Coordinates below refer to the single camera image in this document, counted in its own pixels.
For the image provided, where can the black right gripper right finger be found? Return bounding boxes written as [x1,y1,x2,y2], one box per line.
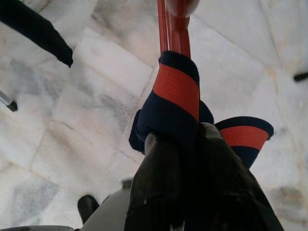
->
[190,122,284,231]

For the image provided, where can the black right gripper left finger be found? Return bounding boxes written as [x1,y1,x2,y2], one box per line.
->
[127,133,201,231]

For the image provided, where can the silver metal clothes rack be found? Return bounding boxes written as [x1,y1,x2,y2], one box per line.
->
[0,90,19,113]

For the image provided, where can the black printed t-shirt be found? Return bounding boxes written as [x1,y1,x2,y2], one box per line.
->
[0,0,74,68]

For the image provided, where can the navy polo shirt orange collar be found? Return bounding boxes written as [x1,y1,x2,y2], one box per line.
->
[128,51,275,169]

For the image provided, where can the red plastic hanger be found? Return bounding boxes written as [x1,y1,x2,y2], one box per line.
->
[156,0,202,60]

